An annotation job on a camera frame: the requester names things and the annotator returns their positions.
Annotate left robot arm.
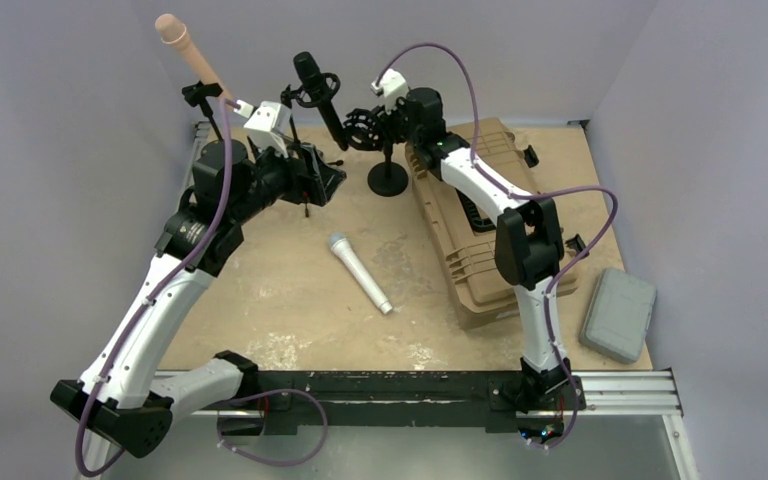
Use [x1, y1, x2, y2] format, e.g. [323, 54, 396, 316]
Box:
[50, 140, 347, 458]

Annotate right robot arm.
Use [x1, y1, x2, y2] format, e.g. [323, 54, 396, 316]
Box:
[372, 80, 574, 412]

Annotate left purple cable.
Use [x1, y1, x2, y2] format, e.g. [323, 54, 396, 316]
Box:
[73, 99, 234, 478]

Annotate white microphone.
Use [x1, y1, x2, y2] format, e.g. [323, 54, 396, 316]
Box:
[328, 233, 393, 315]

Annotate black tripod microphone stand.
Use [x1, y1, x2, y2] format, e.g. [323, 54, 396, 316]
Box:
[280, 73, 347, 217]

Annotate black microphone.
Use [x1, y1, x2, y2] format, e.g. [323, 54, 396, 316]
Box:
[291, 51, 349, 151]

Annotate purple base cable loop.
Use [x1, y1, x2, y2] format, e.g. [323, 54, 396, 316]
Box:
[215, 388, 334, 470]

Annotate beige microphone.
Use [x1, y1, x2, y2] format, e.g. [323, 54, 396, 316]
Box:
[154, 13, 234, 101]

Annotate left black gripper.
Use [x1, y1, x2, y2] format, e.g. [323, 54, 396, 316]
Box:
[229, 138, 344, 225]

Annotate black round base shock-mount stand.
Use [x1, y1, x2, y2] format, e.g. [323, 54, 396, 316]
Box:
[343, 108, 409, 197]

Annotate black clip microphone stand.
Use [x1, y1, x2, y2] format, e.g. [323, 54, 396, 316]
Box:
[181, 81, 224, 141]

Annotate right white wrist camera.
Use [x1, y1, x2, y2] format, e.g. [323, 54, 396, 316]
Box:
[371, 68, 410, 113]

